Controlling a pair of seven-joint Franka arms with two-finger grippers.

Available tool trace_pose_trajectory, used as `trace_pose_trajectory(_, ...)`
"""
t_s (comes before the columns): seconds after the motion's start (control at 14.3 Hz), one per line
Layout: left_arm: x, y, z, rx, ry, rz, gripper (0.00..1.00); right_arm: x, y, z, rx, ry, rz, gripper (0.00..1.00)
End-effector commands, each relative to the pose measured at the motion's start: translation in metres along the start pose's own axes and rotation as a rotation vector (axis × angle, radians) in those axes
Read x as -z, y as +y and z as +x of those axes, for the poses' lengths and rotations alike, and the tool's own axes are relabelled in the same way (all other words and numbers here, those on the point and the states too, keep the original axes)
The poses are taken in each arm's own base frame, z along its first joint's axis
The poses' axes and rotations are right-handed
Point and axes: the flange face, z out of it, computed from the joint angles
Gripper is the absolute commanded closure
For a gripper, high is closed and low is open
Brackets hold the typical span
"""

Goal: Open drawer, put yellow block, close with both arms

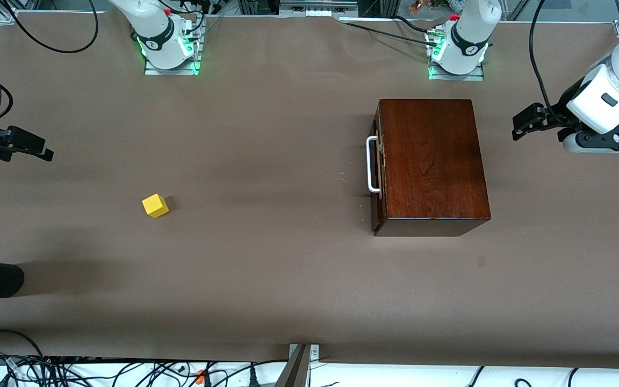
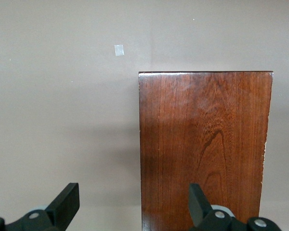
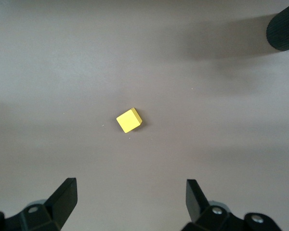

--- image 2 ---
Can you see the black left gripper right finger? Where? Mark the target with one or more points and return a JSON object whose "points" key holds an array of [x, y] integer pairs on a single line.
{"points": [[198, 204]]}

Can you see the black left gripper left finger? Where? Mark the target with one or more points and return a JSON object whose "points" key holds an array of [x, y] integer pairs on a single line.
{"points": [[63, 207]]}

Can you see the dark brown wooden cabinet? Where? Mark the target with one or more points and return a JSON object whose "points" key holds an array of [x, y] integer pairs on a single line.
{"points": [[204, 149]]}

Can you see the small clear tape piece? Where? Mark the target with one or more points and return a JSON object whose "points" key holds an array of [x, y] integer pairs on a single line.
{"points": [[119, 50]]}

